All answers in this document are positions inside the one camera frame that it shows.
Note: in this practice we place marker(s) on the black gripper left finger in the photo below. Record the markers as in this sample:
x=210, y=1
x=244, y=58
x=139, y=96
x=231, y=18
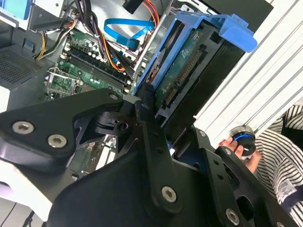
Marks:
x=47, y=118

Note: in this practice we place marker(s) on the person's hand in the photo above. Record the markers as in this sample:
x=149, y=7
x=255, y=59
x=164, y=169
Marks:
x=254, y=163

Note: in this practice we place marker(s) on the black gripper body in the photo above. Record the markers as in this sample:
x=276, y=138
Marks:
x=106, y=201

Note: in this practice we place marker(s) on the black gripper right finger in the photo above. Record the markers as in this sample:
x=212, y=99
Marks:
x=220, y=184

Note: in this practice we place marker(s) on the hard disk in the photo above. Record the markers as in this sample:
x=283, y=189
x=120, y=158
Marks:
x=180, y=71

